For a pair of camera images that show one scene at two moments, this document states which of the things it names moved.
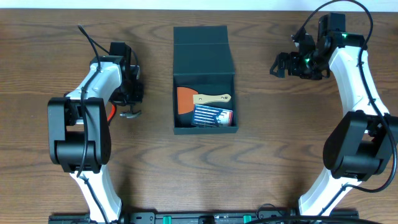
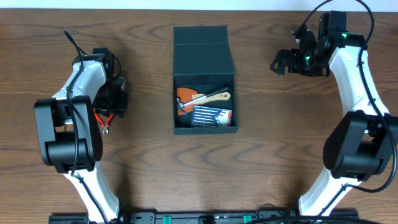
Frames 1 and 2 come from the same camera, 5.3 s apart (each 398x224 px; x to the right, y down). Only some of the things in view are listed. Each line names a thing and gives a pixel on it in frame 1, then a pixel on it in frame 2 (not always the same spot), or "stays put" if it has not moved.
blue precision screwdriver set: [211, 117] stays put
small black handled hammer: [131, 114] to [181, 105]
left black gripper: [131, 98] to [113, 106]
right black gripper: [293, 58] stays put
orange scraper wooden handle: [187, 97] stays put
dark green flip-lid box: [203, 60] stays put
